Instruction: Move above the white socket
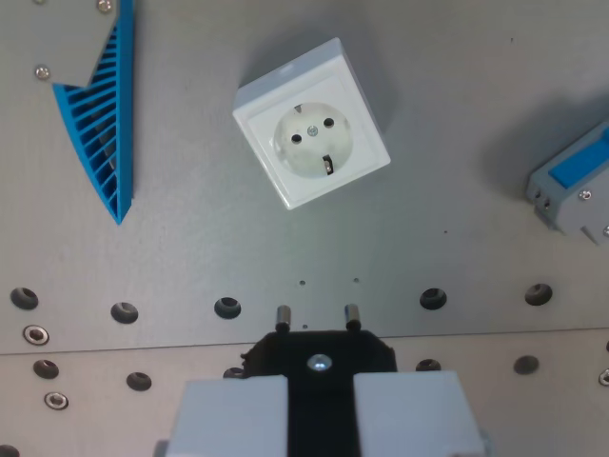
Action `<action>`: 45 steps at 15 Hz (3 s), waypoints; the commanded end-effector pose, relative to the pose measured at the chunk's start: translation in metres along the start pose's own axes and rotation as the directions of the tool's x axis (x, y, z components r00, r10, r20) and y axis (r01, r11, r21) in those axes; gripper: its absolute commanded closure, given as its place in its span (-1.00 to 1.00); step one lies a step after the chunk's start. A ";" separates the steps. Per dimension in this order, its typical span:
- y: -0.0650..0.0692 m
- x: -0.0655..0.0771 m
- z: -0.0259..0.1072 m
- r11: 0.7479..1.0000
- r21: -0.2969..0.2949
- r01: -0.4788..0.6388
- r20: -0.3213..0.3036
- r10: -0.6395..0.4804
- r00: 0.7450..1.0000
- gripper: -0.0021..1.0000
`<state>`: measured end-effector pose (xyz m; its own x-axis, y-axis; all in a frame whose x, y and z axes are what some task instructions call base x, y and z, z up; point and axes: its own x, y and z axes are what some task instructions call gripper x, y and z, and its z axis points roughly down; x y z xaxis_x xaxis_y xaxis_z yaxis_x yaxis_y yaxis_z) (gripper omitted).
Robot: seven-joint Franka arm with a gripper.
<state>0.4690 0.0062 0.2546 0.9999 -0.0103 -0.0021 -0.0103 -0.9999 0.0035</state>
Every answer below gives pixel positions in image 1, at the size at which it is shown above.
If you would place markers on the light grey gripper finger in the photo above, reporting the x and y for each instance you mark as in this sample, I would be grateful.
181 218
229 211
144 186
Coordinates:
233 419
409 414

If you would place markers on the blue ribbed plastic part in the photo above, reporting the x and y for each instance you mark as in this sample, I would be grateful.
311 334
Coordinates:
121 157

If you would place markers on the white wall socket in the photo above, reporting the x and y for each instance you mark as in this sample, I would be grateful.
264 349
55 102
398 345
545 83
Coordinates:
311 128

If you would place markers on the silver hex socket bolt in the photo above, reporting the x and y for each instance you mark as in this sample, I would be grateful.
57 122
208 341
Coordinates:
56 400
605 377
35 334

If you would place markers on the grey terminal block housing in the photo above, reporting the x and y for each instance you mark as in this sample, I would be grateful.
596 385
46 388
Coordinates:
571 209

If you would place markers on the silver screw in bracket plate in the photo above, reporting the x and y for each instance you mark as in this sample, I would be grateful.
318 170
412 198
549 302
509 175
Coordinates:
43 72
104 5

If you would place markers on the grey metal bracket plate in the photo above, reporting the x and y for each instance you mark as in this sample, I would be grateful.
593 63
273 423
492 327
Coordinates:
71 43

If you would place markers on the black two-pin power plug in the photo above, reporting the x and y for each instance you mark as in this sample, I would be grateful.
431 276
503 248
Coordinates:
321 345

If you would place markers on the blue insert of terminal block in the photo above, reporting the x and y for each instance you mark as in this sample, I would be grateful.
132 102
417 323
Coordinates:
583 164

